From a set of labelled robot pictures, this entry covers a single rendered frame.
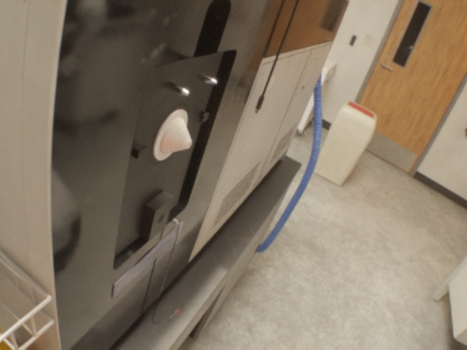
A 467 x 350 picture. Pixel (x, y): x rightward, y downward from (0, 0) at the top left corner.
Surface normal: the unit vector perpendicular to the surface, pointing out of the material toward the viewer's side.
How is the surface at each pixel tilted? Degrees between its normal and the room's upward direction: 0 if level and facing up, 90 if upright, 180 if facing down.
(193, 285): 0
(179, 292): 0
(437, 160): 90
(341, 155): 93
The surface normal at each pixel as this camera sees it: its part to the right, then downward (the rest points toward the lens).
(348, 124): -0.41, 0.30
